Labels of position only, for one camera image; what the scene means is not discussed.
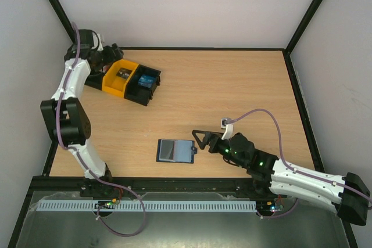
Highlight blue leather card holder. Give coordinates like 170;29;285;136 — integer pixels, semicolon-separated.
156;139;198;164

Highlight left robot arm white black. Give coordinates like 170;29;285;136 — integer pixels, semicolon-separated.
40;27;123;197

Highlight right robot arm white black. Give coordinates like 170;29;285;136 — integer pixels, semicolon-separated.
192;130;371;226

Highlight blue card in bin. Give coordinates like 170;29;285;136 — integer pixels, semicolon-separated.
138;74;155;88

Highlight left black storage bin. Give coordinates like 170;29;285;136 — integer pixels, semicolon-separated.
84;70;106;91

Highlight black storage bin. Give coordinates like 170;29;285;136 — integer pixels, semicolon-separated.
124;64;161;106
84;70;106;91

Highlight yellow storage bin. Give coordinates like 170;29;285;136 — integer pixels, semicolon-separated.
102;59;139;98

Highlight right black storage bin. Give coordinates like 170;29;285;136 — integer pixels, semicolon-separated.
124;64;161;106

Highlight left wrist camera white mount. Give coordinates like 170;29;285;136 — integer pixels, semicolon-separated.
93;31;104;51

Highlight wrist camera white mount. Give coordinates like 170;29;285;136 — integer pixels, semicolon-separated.
93;31;104;51
220;117;233;140

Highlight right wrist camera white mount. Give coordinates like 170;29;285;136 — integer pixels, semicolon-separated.
220;117;233;140

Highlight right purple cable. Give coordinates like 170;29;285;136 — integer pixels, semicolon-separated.
228;108;372;220

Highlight purple cable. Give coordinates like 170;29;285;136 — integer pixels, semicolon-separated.
56;21;148;236
228;108;372;220

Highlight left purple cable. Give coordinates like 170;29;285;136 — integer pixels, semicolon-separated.
56;21;148;236

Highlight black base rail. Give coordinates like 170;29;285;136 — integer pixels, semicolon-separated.
78;177;265;199

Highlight black enclosure frame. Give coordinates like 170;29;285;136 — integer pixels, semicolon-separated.
8;0;357;247

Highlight light blue slotted cable duct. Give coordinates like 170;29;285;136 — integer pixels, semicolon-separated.
36;200;256;213

